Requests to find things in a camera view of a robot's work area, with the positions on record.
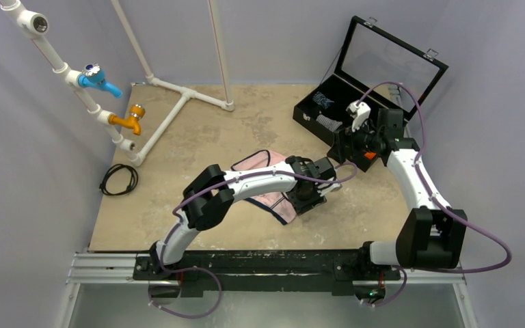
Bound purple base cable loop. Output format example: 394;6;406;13
148;263;224;318

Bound grey striped rolled sock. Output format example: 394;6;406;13
316;114;343;133

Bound black box with glass lid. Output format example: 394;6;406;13
293;16;448;147

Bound aluminium frame rails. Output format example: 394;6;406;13
54;83;479;328

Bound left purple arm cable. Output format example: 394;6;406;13
158;162;359;273

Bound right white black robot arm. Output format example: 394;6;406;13
327;101;466;278

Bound orange rolled cloth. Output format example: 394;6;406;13
364;152;377;161

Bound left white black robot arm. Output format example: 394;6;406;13
150;156;341;279

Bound orange faucet tap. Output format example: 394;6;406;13
107;104;146;136

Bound dark patterned rolled sock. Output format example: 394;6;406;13
312;92;334;109

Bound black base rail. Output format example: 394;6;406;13
133;249;401;299

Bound pink underwear navy trim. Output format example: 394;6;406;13
230;149;297;226

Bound blue faucet tap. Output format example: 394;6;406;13
77;63;122;98

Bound white PVC pipe frame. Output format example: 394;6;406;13
0;1;235;167

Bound coiled black cable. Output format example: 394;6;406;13
98;163;139;196

